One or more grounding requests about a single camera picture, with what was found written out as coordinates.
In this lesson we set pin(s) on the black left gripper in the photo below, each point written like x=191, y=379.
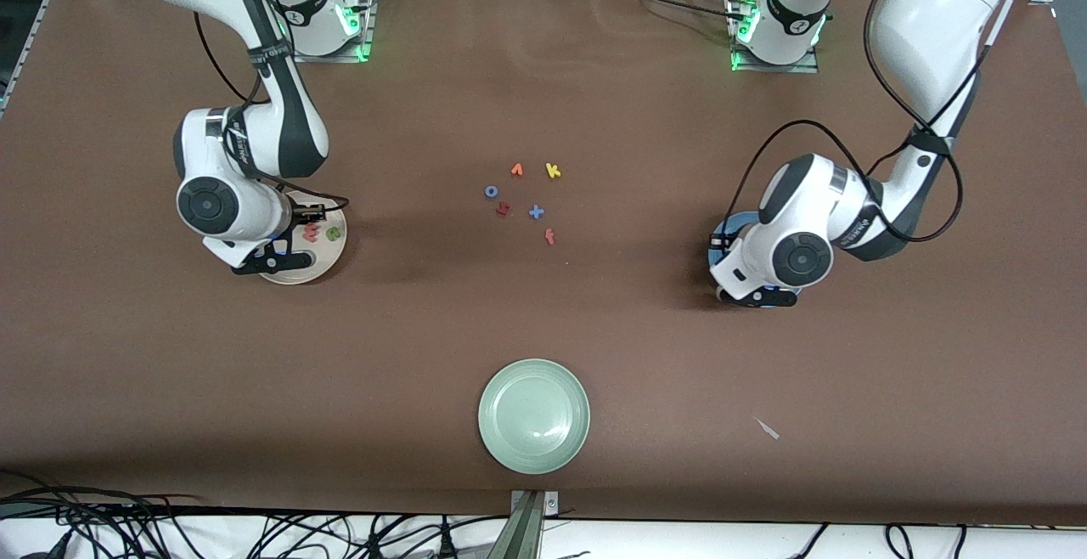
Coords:
x=720, y=244

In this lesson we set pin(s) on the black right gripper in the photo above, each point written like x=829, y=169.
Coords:
x=303, y=219

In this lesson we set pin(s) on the pink foam letter w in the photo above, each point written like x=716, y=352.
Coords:
x=311, y=234

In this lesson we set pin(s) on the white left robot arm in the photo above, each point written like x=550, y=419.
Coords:
x=934, y=24

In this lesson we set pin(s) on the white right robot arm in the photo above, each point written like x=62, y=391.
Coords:
x=208, y=206

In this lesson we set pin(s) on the blue round plate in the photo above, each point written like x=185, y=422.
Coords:
x=739, y=221

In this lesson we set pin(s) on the beige round plate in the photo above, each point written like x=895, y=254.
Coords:
x=327, y=257

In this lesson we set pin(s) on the yellow foam letter k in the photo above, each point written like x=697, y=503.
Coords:
x=553, y=171

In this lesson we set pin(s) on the blue foam letter x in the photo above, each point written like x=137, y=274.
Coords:
x=536, y=211

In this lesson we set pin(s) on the small grey paper scrap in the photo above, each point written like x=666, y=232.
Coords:
x=768, y=429

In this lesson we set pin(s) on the brown paper table cover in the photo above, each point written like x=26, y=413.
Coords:
x=170, y=372

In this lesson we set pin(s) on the pale green round plate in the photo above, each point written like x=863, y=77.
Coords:
x=533, y=416

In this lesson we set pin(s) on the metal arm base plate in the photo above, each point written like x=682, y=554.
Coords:
x=367, y=24
x=739, y=58

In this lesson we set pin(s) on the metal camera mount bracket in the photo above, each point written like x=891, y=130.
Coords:
x=531, y=525

